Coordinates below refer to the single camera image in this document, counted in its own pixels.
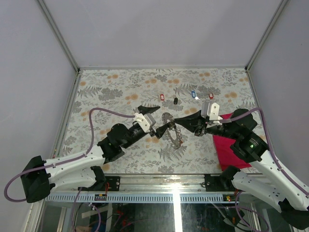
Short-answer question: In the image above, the left aluminium frame post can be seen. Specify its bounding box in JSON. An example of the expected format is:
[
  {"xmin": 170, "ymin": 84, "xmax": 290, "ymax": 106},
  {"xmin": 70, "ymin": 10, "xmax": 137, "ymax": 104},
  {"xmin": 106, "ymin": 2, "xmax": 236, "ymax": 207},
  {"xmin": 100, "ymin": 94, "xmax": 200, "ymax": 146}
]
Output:
[{"xmin": 36, "ymin": 0, "xmax": 80, "ymax": 73}]

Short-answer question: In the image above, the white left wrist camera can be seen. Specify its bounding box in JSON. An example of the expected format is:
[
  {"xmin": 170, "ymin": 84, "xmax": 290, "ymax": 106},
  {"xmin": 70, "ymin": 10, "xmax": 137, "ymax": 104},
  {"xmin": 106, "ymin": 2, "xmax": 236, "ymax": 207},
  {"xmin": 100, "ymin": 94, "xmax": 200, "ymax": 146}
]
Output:
[{"xmin": 134, "ymin": 113, "xmax": 156, "ymax": 133}]

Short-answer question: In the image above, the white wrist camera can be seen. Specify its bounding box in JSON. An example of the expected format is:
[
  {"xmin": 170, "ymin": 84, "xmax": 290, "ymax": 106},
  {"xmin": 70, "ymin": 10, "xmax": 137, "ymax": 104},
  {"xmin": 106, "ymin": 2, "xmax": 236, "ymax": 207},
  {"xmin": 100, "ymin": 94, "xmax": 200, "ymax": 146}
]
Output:
[
  {"xmin": 201, "ymin": 101, "xmax": 223, "ymax": 127},
  {"xmin": 134, "ymin": 113, "xmax": 156, "ymax": 133}
]

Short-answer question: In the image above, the grey slotted cable duct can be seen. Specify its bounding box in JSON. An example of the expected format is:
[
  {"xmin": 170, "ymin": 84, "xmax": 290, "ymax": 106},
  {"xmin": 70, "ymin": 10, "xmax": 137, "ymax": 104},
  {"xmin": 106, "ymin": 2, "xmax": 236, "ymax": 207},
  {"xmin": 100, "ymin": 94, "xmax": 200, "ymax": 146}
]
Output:
[{"xmin": 46, "ymin": 193, "xmax": 225, "ymax": 203}]

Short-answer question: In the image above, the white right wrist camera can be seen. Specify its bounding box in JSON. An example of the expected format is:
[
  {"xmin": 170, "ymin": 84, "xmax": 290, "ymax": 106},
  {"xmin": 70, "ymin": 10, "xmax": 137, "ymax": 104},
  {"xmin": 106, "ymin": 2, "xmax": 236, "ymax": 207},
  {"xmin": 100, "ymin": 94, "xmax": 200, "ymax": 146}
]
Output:
[{"xmin": 201, "ymin": 101, "xmax": 223, "ymax": 127}]

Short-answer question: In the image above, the large silver keyring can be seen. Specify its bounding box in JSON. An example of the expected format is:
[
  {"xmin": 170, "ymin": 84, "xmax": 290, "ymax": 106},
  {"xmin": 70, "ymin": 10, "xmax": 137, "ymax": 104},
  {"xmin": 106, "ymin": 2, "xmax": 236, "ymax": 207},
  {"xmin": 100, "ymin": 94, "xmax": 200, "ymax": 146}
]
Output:
[{"xmin": 162, "ymin": 112, "xmax": 183, "ymax": 149}]

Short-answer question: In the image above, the red cloth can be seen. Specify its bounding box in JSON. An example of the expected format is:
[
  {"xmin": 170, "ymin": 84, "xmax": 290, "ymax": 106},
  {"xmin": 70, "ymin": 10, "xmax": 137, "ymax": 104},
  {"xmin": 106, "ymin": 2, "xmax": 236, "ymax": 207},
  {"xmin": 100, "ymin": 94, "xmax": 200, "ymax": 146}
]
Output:
[{"xmin": 212, "ymin": 112, "xmax": 253, "ymax": 171}]

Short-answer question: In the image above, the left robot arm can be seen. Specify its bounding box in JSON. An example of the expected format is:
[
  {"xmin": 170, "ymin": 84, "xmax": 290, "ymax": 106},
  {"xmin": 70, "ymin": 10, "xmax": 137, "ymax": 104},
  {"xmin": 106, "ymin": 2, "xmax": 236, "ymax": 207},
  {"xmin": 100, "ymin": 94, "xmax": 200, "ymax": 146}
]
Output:
[{"xmin": 21, "ymin": 106, "xmax": 172, "ymax": 203}]

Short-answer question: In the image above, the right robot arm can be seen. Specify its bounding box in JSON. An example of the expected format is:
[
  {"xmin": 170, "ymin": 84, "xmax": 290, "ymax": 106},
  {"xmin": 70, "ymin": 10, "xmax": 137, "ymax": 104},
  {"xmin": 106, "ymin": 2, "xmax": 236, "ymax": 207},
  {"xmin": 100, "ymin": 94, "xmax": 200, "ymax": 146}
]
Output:
[{"xmin": 174, "ymin": 109, "xmax": 309, "ymax": 230}]

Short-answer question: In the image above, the blue key tag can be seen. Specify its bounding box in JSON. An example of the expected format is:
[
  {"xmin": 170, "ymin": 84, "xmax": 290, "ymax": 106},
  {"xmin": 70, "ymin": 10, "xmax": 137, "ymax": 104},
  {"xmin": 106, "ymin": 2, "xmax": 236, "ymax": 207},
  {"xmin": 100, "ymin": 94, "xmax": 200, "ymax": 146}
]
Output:
[{"xmin": 191, "ymin": 91, "xmax": 199, "ymax": 100}]

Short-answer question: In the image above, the aluminium frame post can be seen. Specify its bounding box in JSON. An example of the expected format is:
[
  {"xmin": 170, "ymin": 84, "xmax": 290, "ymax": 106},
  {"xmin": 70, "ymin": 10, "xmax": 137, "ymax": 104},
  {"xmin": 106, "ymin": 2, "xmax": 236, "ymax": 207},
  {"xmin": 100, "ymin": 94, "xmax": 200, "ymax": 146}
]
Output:
[
  {"xmin": 36, "ymin": 0, "xmax": 80, "ymax": 73},
  {"xmin": 245, "ymin": 0, "xmax": 290, "ymax": 71}
]

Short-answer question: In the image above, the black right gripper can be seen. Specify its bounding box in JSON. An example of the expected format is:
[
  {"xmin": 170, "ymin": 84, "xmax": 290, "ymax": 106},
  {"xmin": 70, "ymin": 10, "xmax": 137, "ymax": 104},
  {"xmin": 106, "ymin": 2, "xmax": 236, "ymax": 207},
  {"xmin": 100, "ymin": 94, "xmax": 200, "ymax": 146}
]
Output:
[{"xmin": 174, "ymin": 109, "xmax": 239, "ymax": 140}]

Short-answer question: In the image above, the right aluminium frame post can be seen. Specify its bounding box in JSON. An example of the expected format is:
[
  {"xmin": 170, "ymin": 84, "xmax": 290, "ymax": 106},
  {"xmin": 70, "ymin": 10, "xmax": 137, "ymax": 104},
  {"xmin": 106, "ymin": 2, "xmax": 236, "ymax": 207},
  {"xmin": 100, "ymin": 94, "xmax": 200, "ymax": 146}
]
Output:
[{"xmin": 245, "ymin": 0, "xmax": 290, "ymax": 71}]

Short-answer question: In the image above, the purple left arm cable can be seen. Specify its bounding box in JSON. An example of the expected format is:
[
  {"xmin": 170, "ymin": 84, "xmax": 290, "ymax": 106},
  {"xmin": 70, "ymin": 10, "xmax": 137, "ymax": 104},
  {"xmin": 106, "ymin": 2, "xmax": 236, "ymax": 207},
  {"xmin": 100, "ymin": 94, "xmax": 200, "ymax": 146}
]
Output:
[{"xmin": 4, "ymin": 107, "xmax": 137, "ymax": 203}]

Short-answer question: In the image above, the floral table mat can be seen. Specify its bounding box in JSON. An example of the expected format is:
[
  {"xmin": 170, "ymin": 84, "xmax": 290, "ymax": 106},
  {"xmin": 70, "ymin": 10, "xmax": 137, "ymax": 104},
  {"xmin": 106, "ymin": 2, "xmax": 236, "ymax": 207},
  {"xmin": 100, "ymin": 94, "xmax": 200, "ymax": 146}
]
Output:
[{"xmin": 59, "ymin": 68, "xmax": 256, "ymax": 174}]

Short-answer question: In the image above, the aluminium mounting rail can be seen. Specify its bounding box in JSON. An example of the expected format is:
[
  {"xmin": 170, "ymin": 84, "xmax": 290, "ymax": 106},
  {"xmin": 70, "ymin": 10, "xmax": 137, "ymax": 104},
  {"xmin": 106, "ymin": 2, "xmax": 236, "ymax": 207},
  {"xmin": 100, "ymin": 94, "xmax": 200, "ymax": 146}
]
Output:
[{"xmin": 57, "ymin": 173, "xmax": 296, "ymax": 194}]

